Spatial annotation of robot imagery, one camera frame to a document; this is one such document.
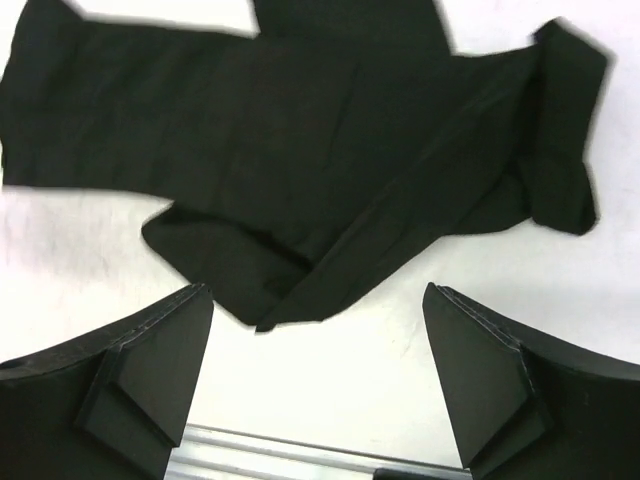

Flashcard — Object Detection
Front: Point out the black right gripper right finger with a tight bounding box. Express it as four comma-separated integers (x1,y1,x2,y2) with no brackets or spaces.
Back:
422,283,639,480

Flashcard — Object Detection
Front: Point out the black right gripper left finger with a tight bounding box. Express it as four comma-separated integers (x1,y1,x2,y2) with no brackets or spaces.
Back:
1,284,214,480

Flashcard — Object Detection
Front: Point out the black long sleeve shirt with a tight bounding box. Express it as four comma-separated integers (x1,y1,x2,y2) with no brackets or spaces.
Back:
1,1,609,332

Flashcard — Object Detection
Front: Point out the aluminium front rail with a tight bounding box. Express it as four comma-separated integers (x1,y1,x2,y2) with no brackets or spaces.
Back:
165,425,472,480

